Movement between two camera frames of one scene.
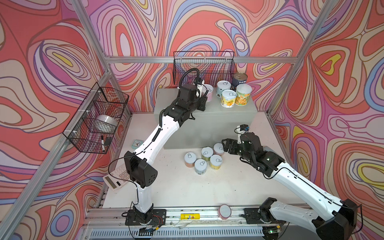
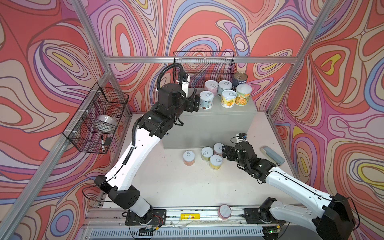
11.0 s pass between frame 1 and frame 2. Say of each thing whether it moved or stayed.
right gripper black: moved
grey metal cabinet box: stayed
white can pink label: moved
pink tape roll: stayed
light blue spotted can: stayed
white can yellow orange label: stayed
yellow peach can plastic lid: stayed
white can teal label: moved
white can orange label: stayed
